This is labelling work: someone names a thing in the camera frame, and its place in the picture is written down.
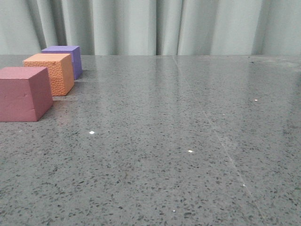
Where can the orange foam cube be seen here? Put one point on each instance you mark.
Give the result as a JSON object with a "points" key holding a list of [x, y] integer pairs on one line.
{"points": [[60, 71]]}

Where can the pale green curtain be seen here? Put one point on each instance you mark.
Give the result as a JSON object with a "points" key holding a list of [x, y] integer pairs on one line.
{"points": [[152, 27]]}

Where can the red foam cube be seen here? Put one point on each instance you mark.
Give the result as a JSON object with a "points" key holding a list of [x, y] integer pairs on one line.
{"points": [[25, 93]]}

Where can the purple foam cube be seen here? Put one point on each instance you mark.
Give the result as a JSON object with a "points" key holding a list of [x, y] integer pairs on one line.
{"points": [[75, 56]]}

